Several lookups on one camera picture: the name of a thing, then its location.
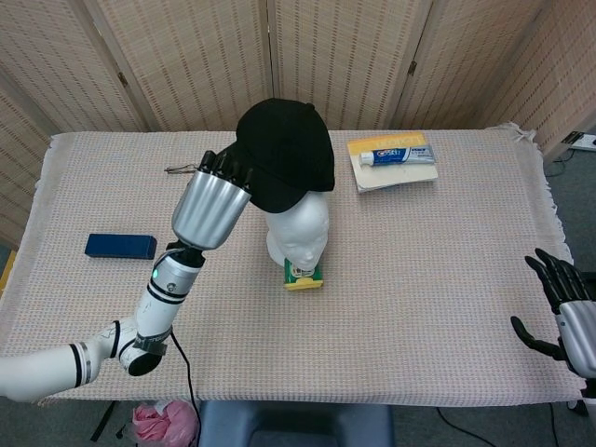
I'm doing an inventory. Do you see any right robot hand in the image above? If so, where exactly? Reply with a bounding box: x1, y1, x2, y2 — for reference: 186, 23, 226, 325
509, 248, 596, 379

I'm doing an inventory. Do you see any toothpaste tube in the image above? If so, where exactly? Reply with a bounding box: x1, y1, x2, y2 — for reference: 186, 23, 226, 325
358, 144, 438, 167

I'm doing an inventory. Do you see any woven checked tablecloth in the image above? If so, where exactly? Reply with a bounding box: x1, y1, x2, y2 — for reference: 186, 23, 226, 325
0, 121, 589, 409

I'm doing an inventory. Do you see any green yellow box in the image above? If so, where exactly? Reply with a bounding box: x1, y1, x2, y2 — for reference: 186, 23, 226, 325
283, 257, 324, 292

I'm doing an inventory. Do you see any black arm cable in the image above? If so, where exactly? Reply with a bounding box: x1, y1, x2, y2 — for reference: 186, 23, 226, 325
169, 331, 202, 447

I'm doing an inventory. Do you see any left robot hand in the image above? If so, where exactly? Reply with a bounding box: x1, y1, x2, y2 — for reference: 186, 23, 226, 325
170, 150, 255, 251

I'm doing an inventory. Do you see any pink plastic bag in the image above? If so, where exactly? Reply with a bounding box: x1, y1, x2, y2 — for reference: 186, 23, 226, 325
131, 400, 200, 446

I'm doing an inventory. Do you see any yellow cream book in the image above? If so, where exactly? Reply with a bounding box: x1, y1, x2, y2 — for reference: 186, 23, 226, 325
345, 131, 439, 194

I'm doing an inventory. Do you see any white foam mannequin head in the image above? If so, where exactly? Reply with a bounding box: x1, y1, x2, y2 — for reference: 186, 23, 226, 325
265, 191, 331, 271

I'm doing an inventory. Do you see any folding woven screen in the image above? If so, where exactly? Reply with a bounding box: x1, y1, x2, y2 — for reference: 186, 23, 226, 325
0, 0, 596, 248

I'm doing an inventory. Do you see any black floor cable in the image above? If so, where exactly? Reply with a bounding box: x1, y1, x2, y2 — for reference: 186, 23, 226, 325
435, 405, 504, 447

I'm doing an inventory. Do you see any black baseball cap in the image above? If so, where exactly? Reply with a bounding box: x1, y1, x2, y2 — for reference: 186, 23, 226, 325
218, 98, 337, 215

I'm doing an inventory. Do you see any white power strip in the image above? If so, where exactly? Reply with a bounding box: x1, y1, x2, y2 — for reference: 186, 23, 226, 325
562, 131, 596, 153

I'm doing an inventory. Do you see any blue-grey chair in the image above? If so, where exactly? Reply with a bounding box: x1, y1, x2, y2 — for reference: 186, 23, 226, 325
195, 400, 396, 447

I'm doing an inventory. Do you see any blue rectangular case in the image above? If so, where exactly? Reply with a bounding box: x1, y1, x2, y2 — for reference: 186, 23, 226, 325
84, 233, 157, 261

